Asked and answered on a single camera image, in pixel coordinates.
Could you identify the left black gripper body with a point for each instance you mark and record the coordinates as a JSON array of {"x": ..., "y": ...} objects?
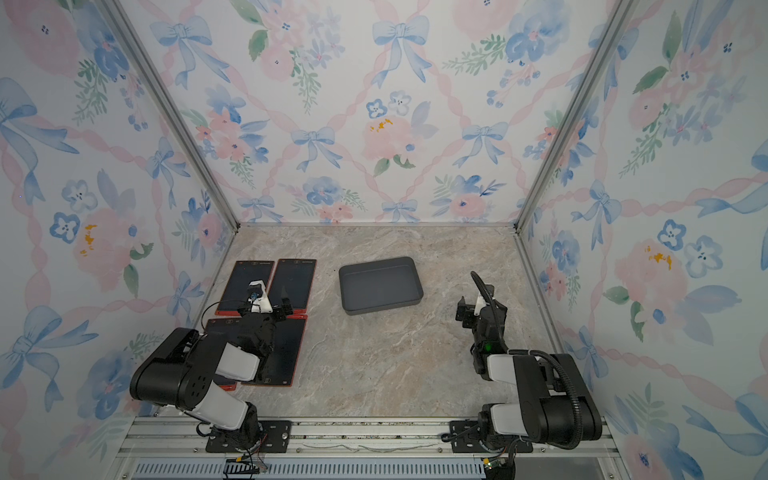
[{"x": 270, "y": 321}]

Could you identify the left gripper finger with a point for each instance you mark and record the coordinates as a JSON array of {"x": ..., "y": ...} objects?
[
  {"x": 283, "y": 310},
  {"x": 249, "y": 309}
]

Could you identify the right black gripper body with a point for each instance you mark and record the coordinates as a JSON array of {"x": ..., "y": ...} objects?
[{"x": 483, "y": 313}]

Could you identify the red writing tablet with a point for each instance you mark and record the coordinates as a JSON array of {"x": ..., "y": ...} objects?
[
  {"x": 236, "y": 290},
  {"x": 293, "y": 279},
  {"x": 228, "y": 327},
  {"x": 278, "y": 369}
]

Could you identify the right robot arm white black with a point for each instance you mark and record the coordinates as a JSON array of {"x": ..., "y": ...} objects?
[{"x": 553, "y": 405}]

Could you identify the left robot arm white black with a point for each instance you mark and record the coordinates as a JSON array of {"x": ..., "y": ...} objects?
[{"x": 181, "y": 373}]

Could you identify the dark grey storage box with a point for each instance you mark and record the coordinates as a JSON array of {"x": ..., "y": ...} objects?
[{"x": 379, "y": 285}]

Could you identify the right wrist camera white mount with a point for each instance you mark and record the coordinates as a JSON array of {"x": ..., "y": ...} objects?
[{"x": 480, "y": 304}]

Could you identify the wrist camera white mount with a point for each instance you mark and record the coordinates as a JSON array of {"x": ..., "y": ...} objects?
[
  {"x": 480, "y": 304},
  {"x": 257, "y": 294}
]

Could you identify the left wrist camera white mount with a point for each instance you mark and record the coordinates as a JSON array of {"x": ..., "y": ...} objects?
[{"x": 257, "y": 294}]

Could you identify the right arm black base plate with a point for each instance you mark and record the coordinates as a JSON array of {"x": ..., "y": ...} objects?
[{"x": 466, "y": 436}]

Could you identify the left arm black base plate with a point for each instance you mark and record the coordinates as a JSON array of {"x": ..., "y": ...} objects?
[{"x": 271, "y": 436}]

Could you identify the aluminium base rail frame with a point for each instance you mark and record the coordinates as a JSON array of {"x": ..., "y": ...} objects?
[{"x": 167, "y": 437}]

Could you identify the grey slotted cable duct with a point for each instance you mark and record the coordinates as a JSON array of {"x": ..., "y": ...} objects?
[{"x": 309, "y": 468}]

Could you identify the left aluminium corner post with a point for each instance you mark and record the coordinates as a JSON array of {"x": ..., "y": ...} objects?
[{"x": 117, "y": 19}]

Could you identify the aluminium corner post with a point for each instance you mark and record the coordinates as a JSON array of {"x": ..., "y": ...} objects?
[
  {"x": 614, "y": 29},
  {"x": 117, "y": 19}
]

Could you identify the right aluminium corner post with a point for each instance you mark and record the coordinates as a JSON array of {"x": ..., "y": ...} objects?
[{"x": 614, "y": 29}]

